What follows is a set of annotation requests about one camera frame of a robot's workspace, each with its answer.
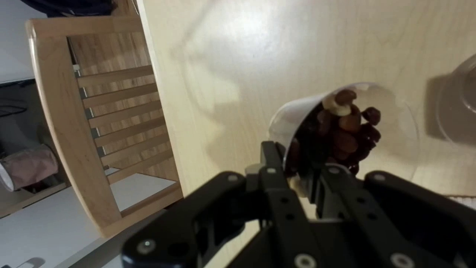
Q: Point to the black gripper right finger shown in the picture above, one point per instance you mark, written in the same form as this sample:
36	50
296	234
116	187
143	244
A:
396	223

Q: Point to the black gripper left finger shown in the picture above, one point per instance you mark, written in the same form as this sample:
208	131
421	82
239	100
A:
192	231

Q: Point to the clear cup with trail mix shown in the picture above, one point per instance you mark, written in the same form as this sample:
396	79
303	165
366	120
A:
361	126

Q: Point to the empty clear plastic cup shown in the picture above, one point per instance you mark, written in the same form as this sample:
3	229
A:
457	104

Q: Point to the wooden chair near right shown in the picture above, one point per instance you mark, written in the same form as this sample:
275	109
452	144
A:
104	115

